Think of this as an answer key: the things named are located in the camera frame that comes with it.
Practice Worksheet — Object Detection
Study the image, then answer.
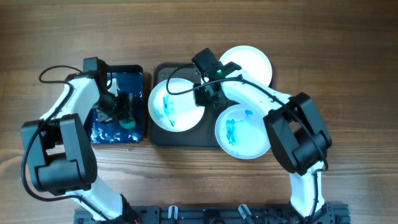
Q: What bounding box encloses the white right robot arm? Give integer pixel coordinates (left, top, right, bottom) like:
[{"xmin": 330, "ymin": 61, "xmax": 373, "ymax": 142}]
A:
[{"xmin": 194, "ymin": 61, "xmax": 332, "ymax": 221}]

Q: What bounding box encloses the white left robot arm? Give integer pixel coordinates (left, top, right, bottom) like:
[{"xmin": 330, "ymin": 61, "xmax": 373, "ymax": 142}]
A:
[{"xmin": 21, "ymin": 70, "xmax": 139, "ymax": 223}]

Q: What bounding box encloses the green yellow sponge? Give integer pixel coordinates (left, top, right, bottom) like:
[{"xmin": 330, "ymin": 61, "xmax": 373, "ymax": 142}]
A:
[{"xmin": 119, "ymin": 95, "xmax": 136, "ymax": 129}]

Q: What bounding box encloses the black water tray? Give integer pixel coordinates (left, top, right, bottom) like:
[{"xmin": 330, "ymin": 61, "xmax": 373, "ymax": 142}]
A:
[{"xmin": 85, "ymin": 65, "xmax": 144, "ymax": 145}]

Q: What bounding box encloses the white plate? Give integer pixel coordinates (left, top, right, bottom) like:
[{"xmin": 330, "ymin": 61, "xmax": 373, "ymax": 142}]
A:
[
  {"xmin": 220, "ymin": 45, "xmax": 272, "ymax": 86},
  {"xmin": 148, "ymin": 80, "xmax": 205, "ymax": 132},
  {"xmin": 215, "ymin": 104, "xmax": 271, "ymax": 159}
]

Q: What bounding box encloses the grey metal tray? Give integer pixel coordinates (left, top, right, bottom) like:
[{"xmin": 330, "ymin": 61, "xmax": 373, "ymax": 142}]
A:
[{"xmin": 148, "ymin": 62, "xmax": 237, "ymax": 147}]

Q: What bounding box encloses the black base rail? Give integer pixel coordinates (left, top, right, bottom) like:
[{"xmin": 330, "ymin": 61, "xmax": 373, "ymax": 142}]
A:
[{"xmin": 73, "ymin": 203, "xmax": 351, "ymax": 224}]

